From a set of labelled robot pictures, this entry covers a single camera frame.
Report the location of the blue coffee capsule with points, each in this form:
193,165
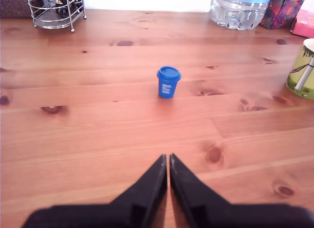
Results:
167,85

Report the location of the green cartoon print mug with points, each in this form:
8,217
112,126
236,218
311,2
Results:
301,75

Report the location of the large clear water bottle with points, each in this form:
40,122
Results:
238,14

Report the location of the black plastic utensil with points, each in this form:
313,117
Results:
65,11

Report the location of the pink flat box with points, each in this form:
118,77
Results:
304,26

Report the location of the floral tissue box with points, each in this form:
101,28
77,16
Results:
282,11

